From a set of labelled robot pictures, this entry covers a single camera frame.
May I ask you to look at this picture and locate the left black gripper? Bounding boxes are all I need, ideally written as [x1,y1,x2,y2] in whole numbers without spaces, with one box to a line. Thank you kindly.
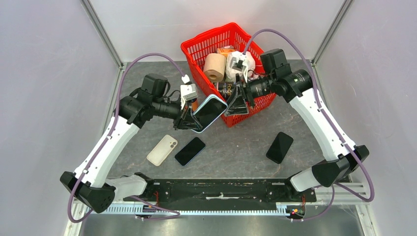
[152,95,202,131]

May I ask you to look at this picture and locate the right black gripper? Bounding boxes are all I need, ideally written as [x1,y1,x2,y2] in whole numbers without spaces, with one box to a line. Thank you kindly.
[224,73,276,116]

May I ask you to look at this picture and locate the blue phone with black screen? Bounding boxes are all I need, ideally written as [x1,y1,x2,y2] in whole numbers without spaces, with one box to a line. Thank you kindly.
[175,137,206,166]

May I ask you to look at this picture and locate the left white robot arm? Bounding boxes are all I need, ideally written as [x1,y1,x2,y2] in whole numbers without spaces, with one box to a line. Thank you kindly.
[60,73,202,213]

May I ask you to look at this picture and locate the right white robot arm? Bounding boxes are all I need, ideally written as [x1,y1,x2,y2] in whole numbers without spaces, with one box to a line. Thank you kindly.
[225,49,369,201]

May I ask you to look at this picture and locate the black phone on table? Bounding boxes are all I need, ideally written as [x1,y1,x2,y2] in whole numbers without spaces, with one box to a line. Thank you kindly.
[266,132,294,164]

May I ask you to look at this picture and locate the orange label blue pump bottle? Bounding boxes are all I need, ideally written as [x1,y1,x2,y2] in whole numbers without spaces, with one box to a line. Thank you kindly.
[192,100,199,112]

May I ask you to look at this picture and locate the black packet in basket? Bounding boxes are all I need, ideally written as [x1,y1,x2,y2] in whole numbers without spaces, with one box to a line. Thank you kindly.
[215,82,236,100]

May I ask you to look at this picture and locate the red plastic basket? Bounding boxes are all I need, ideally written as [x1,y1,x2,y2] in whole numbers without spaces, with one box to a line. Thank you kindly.
[180,23,277,127]

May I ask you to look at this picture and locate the white plastic bag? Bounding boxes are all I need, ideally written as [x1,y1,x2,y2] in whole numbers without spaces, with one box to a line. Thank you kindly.
[225,51,256,82]

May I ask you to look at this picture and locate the beige toilet paper roll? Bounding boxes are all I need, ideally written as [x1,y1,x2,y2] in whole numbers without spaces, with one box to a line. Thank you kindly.
[203,53,226,83]

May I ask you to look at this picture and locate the orange box in basket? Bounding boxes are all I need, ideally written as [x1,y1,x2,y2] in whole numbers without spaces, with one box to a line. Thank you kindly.
[216,45,235,58]

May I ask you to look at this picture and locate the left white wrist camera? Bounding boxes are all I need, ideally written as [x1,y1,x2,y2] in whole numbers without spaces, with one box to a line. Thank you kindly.
[180,75,198,109]

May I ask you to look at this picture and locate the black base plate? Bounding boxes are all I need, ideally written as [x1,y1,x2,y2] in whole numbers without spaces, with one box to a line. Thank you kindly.
[139,178,317,210]

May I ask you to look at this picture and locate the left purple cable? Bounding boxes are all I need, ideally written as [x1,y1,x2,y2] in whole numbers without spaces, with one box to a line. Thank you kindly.
[67,53,190,224]

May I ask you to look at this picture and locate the purple cable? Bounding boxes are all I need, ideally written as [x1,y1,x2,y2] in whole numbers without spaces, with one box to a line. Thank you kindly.
[67,53,190,224]
[242,29,375,222]

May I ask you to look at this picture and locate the white toothed cable rail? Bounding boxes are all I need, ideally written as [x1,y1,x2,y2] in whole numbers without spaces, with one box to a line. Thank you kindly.
[102,202,291,217]

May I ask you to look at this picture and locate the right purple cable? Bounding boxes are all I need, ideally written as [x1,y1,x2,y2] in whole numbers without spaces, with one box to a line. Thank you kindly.
[242,29,375,222]

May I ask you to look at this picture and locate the aluminium frame rail right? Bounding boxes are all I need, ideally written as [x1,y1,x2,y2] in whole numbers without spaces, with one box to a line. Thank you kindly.
[311,0,354,65]

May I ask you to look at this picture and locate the aluminium frame rail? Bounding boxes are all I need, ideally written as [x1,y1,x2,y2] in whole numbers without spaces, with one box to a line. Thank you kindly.
[80,0,124,68]
[311,0,354,65]

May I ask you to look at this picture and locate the aluminium frame rail left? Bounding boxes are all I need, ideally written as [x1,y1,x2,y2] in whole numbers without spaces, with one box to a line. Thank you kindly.
[80,0,124,68]

